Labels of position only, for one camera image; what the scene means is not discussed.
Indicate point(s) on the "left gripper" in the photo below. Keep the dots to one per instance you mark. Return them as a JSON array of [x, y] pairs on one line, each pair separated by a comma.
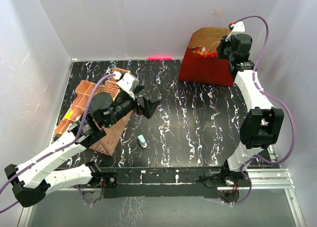
[[149, 106]]

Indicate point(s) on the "pink tape strip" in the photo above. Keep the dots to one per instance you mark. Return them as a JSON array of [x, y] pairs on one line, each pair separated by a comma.
[[159, 58]]

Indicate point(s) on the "aluminium frame rail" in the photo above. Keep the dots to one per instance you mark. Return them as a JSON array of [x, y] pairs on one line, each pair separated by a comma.
[[271, 178]]

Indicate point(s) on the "black front base bar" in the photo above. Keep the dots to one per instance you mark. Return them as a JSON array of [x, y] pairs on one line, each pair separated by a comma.
[[168, 182]]

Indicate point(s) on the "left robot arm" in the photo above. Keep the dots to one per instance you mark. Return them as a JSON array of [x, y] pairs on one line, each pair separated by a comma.
[[38, 177]]

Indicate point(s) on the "red paper bag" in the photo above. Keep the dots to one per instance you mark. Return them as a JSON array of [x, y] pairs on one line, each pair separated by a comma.
[[206, 70]]

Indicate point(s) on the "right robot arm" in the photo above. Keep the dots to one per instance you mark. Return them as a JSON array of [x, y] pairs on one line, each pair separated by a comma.
[[262, 124]]

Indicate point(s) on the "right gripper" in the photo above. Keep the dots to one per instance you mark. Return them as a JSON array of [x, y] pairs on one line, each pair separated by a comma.
[[225, 41]]

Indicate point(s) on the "small blue white stapler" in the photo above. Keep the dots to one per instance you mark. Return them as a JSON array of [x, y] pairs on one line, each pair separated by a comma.
[[142, 141]]

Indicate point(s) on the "yellow object in organizer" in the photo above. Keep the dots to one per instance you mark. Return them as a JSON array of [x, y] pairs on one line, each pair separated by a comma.
[[68, 115]]

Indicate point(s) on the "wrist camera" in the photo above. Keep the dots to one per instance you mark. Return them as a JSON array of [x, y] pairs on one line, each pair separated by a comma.
[[236, 28], [126, 82]]

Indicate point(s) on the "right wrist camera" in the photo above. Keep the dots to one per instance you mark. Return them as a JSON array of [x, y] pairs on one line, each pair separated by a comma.
[[236, 28]]

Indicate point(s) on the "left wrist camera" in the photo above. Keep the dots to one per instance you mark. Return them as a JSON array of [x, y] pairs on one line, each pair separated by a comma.
[[126, 82]]

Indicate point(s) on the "pink perforated desk organizer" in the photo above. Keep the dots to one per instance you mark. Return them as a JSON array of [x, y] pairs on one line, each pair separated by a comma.
[[93, 115]]

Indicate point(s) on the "red candy bag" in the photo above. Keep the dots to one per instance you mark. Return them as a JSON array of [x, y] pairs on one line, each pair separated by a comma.
[[201, 51]]

